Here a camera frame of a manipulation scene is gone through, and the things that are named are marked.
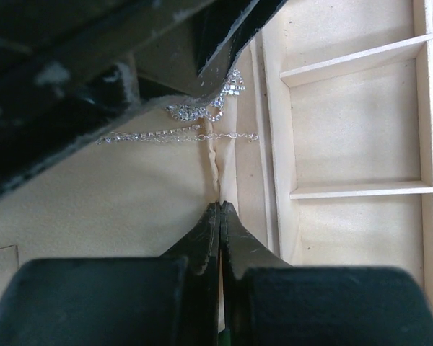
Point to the green jewelry box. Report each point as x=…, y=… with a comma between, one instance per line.
x=327, y=155

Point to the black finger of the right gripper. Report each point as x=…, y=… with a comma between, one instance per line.
x=49, y=49
x=222, y=29

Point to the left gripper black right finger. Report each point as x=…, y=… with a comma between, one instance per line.
x=270, y=302

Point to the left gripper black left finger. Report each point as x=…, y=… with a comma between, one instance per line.
x=171, y=299

